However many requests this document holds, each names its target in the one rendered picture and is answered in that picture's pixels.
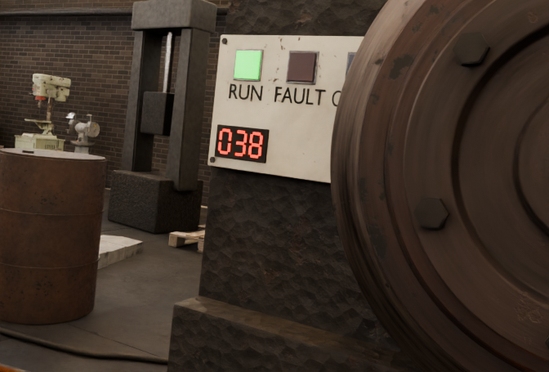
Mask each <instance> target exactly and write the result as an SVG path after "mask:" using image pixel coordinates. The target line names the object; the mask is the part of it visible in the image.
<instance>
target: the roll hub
mask: <svg viewBox="0 0 549 372"><path fill-rule="evenodd" d="M475 32H481V34H482V35H483V37H484V39H485V40H486V42H487V44H488V45H489V46H490V50H489V52H488V54H487V55H486V57H485V58H484V60H483V62H482V64H481V65H461V63H460V61H459V60H458V58H457V57H456V55H455V54H454V52H453V47H454V46H455V44H456V42H457V41H458V39H459V37H460V36H461V34H467V33H475ZM403 178H404V193H405V198H406V202H407V206H408V213H409V216H410V218H411V222H412V224H413V229H414V231H415V233H416V236H417V239H418V241H419V243H420V245H421V247H422V250H423V252H424V254H425V255H426V258H427V259H428V261H429V263H430V264H431V266H432V268H433V269H434V271H435V273H436V274H437V276H438V277H439V278H440V279H441V281H442V282H443V283H444V285H445V286H446V288H447V289H448V290H449V291H450V293H451V294H452V295H453V296H454V297H455V298H456V299H457V300H458V301H459V302H460V303H461V304H462V305H463V306H464V307H465V308H466V309H467V310H468V311H469V312H470V313H471V314H472V315H473V316H474V317H475V318H476V319H477V320H479V321H480V322H481V323H482V324H483V325H485V326H486V327H487V328H489V329H490V330H492V331H493V332H494V333H495V334H497V335H498V336H500V337H501V338H503V339H505V340H506V341H508V342H509V343H511V344H512V345H514V346H516V347H518V348H519V349H521V350H523V351H525V352H527V353H529V354H531V355H533V356H535V357H537V358H539V359H541V360H544V361H546V362H549V349H548V347H547V345H546V344H545V340H546V339H547V337H548V335H549V0H493V1H492V2H490V3H489V4H488V5H486V6H485V7H484V8H482V9H481V10H480V11H478V12H477V13H476V14H475V15H474V16H473V17H472V18H470V19H469V20H468V21H467V22H466V23H465V24H464V25H463V26H462V27H461V28H460V29H459V30H458V31H457V33H456V34H455V35H454V36H453V37H452V38H451V39H450V41H449V42H448V43H447V45H446V46H445V47H444V49H443V50H442V51H441V53H440V54H439V55H438V57H437V58H436V59H435V62H434V63H433V65H432V66H431V68H430V69H429V71H428V73H427V75H426V77H425V78H424V80H423V82H422V85H421V87H420V89H419V91H418V93H417V96H416V99H415V102H414V103H413V108H412V110H411V114H410V116H409V120H408V126H407V130H406V134H405V139H404V155H403ZM422 198H440V199H442V200H443V202H444V204H445V206H446V208H447V210H448V211H449V216H448V217H447V219H446V221H445V222H444V224H443V226H442V227H441V228H440V229H434V228H422V227H421V226H420V224H419V222H418V220H417V219H416V217H415V215H414V213H413V212H414V210H415V209H416V207H417V206H418V204H419V202H420V201H421V199H422Z"/></svg>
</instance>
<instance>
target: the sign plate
mask: <svg viewBox="0 0 549 372"><path fill-rule="evenodd" d="M363 38H364V37H344V36H279V35H221V41H220V50H219V58H218V66H217V75H216V90H215V98H214V106H213V115H212V130H211V138H210V146H209V155H208V165H209V166H214V167H220V168H231V169H236V170H242V171H248V172H254V173H264V174H270V175H276V176H282V177H292V178H298V179H304V180H310V181H316V182H327V183H331V181H330V153H331V142H332V134H333V124H334V119H335V114H336V110H337V104H338V101H339V97H340V95H341V90H342V87H343V84H344V82H345V79H346V75H347V68H348V60H349V55H350V54H355V53H356V52H357V50H358V48H359V45H360V44H361V42H362V40H363ZM237 51H250V52H261V58H260V65H259V73H258V79H252V78H235V77H234V70H235V62H236V54H237ZM290 52H308V53H316V60H315V74H314V82H298V81H288V80H287V79H288V64H289V57H290ZM223 128H224V129H229V130H230V131H229V132H222V139H221V140H220V131H222V129H223ZM238 130H239V131H245V133H238ZM230 132H232V135H231V141H229V135H230ZM253 132H260V133H261V136H263V138H262V145H261V144H260V136H259V135H253V136H252V143H254V144H260V145H259V147H261V156H260V155H258V151H259V147H258V146H252V150H251V155H258V158H251V155H249V154H248V151H249V146H251V145H252V143H249V142H250V135H251V134H253ZM244 134H247V141H246V142H244ZM236 141H240V142H243V145H245V146H246V149H245V154H243V145H238V144H236ZM219 142H221V150H218V147H219ZM228 143H230V152H228V151H227V150H228ZM221 151H227V154H221ZM235 153H240V154H243V156H238V155H235Z"/></svg>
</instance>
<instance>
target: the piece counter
mask: <svg viewBox="0 0 549 372"><path fill-rule="evenodd" d="M229 131H230V130H229V129H224V128H223V129H222V131H220V140H221V139H222V132H229ZM253 135H259V136H260V144H261V145H262V138H263V136H261V133H260V132H253V134H251V135H250V142H249V143H252V136H253ZM246 141H247V134H244V142H246ZM236 144H238V145H243V142H240V141H236ZM260 144H254V143H252V145H251V146H249V151H248V154H249V155H251V150H252V146H258V147H259V145H260ZM245 149H246V146H245V145H243V154H245ZM218 150H221V142H219V147H218ZM227 151H228V152H230V143H228V150H227ZM227 151H221V154H227ZM243 154H240V153H235V155H238V156H243ZM258 155H260V156H261V147H259V151H258ZM258 155H251V158H258Z"/></svg>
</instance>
